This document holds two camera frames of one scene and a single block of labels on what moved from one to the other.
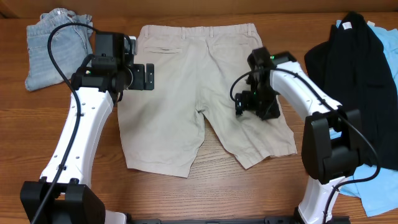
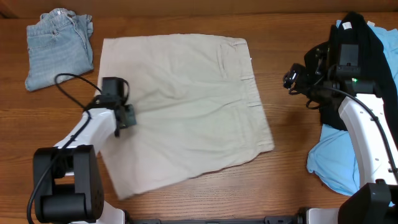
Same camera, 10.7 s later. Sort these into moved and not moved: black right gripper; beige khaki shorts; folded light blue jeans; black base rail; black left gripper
Moved: black right gripper; black left gripper; beige khaki shorts
Not moved: black base rail; folded light blue jeans
